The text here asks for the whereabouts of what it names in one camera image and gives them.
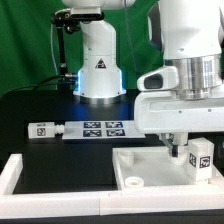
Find black camera on stand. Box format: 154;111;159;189
55;7;104;21

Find white U-shaped fence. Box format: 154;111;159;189
0;154;224;219

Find white square tabletop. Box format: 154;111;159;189
113;147;217;190

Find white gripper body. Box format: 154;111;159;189
134;66;224;134

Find black cables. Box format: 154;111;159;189
0;74;79;99

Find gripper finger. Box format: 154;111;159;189
161;133;178;158

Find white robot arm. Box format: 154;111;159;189
62;0;224;136

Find black camera stand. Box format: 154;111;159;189
51;12;80;91

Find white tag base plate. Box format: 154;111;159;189
62;120;144;140

